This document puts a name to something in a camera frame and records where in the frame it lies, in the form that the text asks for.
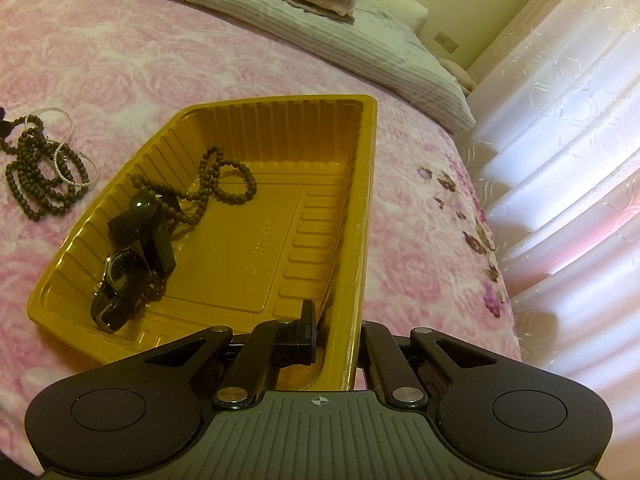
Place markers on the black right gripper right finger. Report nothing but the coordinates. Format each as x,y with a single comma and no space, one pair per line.
386,369

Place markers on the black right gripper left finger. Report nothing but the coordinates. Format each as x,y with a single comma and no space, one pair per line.
255,359

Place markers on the yellow plastic tray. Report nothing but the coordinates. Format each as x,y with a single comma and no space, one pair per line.
302,237

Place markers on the black jewelry stand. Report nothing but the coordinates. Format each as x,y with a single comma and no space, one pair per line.
145,223

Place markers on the silver rhinestone bangle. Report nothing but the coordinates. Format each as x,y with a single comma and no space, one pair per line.
72,167

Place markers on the white sheer curtain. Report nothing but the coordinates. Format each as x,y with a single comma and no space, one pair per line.
554,158

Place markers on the grey ribbed quilt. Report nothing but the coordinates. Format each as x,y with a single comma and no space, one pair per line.
375,46

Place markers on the beige bundle beside bed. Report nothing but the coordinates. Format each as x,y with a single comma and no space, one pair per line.
464,80

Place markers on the pink floral fleece blanket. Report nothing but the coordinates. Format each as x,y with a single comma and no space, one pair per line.
110,73

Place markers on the white pillow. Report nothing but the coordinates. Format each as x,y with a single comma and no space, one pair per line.
409,12

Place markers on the wall power outlet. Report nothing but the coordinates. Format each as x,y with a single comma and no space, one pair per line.
446,42

